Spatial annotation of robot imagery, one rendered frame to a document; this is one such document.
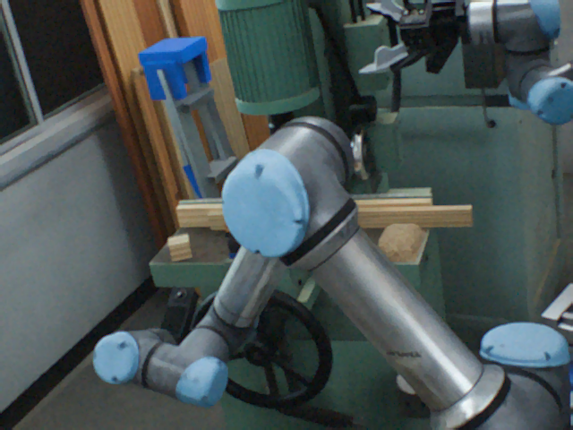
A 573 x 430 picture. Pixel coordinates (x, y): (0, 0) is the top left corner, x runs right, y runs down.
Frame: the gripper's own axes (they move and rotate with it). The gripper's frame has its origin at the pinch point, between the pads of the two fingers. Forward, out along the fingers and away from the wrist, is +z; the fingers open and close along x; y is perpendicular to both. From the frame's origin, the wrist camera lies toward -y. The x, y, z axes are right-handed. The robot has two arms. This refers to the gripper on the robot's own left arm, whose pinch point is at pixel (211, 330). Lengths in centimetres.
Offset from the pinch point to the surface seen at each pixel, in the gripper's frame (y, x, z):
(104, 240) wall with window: -25, -112, 140
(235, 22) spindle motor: -59, 4, 3
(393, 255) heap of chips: -13.6, 30.0, 21.3
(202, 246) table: -16.8, -14.7, 26.8
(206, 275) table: -10.4, -11.4, 21.7
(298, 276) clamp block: -9.9, 12.2, 14.7
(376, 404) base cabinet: 18.5, 21.4, 38.2
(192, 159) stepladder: -47, -50, 93
